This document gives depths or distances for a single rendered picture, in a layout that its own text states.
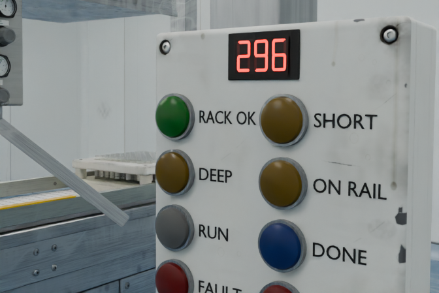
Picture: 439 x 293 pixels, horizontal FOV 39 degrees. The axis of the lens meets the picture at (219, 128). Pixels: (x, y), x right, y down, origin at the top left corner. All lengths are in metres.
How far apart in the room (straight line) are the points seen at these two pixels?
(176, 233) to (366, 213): 0.13
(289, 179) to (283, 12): 0.14
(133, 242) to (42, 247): 0.24
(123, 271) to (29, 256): 0.29
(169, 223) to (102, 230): 0.87
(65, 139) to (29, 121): 0.48
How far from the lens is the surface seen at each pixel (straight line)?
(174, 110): 0.39
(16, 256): 1.15
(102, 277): 1.35
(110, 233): 1.29
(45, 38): 7.00
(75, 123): 7.16
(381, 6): 4.51
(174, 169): 0.39
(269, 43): 0.36
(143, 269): 1.44
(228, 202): 0.38
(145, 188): 1.34
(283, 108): 0.35
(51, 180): 1.52
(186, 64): 0.39
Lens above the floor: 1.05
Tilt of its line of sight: 3 degrees down
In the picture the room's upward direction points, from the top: straight up
